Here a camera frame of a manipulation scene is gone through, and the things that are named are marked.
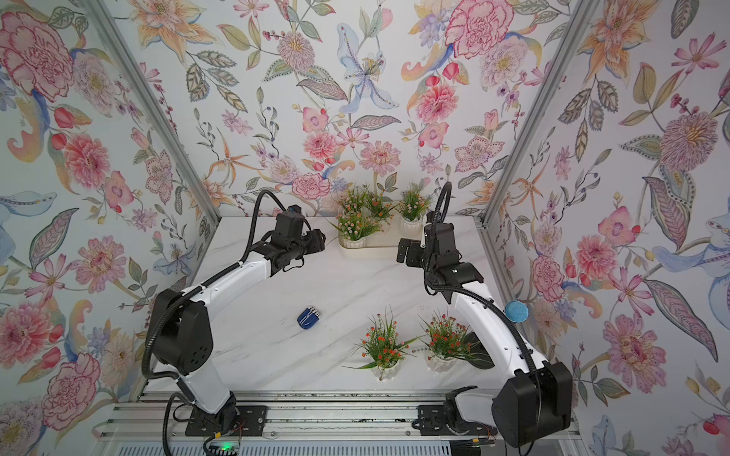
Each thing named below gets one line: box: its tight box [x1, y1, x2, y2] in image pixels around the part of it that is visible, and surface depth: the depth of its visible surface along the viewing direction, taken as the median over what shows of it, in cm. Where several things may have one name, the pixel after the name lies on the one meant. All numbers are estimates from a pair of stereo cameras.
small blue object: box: [296, 305, 321, 330], surface depth 92 cm
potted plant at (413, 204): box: [395, 183, 434, 238], surface depth 113 cm
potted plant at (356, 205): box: [336, 183, 377, 228], surface depth 109 cm
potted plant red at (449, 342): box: [411, 305, 496, 374], surface depth 79 cm
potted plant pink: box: [328, 211, 382, 248], surface depth 103 cm
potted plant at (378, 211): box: [362, 184, 401, 232], surface depth 109 cm
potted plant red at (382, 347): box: [342, 304, 424, 381], surface depth 76 cm
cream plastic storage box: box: [337, 216, 427, 261], surface depth 106 cm
